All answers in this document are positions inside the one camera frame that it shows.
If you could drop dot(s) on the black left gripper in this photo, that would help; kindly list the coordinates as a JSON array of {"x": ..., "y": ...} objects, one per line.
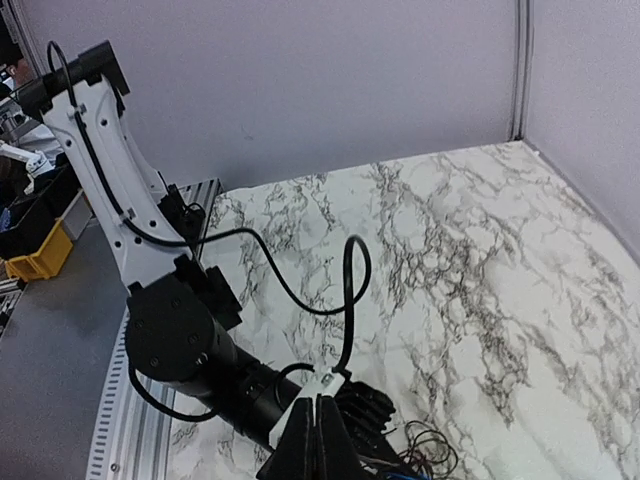
[{"x": 251, "y": 397}]

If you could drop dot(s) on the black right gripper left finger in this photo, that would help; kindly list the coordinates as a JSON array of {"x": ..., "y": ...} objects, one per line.
[{"x": 293, "y": 457}]

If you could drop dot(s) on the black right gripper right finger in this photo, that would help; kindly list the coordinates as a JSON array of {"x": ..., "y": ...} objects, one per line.
[{"x": 334, "y": 456}]

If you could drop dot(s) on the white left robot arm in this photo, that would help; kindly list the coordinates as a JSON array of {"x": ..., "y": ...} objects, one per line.
[{"x": 181, "y": 314}]

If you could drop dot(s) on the yellow storage bin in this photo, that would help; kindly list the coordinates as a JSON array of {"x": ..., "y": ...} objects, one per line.
[{"x": 46, "y": 262}]

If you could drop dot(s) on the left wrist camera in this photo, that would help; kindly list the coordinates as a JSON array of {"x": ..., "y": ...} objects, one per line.
[{"x": 324, "y": 381}]

